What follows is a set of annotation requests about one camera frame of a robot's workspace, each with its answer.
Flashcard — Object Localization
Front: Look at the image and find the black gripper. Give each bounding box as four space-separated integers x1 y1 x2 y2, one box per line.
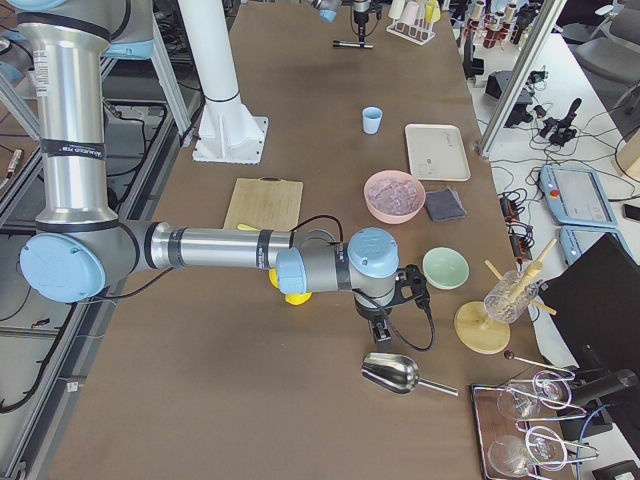
352 0 370 43
353 292 392 352

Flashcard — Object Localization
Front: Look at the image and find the steel muddler black tip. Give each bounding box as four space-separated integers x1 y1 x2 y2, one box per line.
332 40 374 49

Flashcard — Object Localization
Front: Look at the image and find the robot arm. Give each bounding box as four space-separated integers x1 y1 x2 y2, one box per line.
308 0 372 49
14 1 400 349

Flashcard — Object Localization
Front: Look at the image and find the metal ice scoop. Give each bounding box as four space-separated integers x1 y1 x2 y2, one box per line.
361 353 459 397

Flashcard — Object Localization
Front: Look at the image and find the cup rack with cups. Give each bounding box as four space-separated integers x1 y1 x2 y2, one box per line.
386 0 442 46

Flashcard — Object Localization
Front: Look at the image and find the light blue plastic cup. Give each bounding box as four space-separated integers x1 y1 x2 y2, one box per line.
362 106 383 135

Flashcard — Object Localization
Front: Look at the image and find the wooden cup stand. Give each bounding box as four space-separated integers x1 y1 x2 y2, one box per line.
454 239 557 354

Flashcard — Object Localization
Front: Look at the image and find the yellow lemon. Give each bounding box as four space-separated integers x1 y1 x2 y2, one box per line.
284 293 312 306
268 269 279 289

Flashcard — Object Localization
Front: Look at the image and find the light green bowl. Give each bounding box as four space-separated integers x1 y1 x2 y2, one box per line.
422 247 470 290

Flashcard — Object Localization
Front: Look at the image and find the long bar spoon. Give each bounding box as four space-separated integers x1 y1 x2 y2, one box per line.
503 350 575 379

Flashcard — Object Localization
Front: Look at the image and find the textured clear glass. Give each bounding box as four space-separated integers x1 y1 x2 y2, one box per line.
483 270 538 324

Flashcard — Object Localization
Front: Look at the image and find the pink bowl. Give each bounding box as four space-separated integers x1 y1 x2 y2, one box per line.
363 170 426 225

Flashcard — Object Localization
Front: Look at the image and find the cream rabbit tray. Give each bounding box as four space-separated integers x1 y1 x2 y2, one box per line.
404 123 471 182

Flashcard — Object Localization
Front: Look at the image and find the grey folded cloth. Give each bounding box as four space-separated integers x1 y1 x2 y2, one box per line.
425 187 467 222

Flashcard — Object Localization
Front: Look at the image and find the upper wine glass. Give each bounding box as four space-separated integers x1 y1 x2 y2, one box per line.
497 370 570 420

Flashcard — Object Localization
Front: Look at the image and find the wine glass rack tray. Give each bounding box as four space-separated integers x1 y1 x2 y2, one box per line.
470 384 599 479

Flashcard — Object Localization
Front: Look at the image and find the wooden cutting board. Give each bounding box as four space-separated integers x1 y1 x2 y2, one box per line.
223 178 303 231

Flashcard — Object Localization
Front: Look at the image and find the lower wine glass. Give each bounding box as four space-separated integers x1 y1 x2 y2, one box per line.
488 426 568 479

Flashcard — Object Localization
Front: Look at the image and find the yellow plastic knife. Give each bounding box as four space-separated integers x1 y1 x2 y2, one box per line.
236 223 260 231

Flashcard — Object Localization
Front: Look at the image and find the blue teach pendant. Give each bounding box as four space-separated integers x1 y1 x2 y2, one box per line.
539 165 618 228
559 225 618 266

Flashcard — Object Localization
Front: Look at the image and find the black monitor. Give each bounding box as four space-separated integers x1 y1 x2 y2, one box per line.
540 234 639 372

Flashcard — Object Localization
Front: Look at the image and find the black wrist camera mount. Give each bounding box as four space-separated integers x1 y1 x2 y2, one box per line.
389 264 430 309

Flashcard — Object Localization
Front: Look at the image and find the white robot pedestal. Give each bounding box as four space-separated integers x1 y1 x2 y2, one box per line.
179 0 268 165

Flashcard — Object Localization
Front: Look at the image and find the aluminium frame post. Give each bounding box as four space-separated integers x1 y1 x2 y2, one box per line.
476 0 566 161

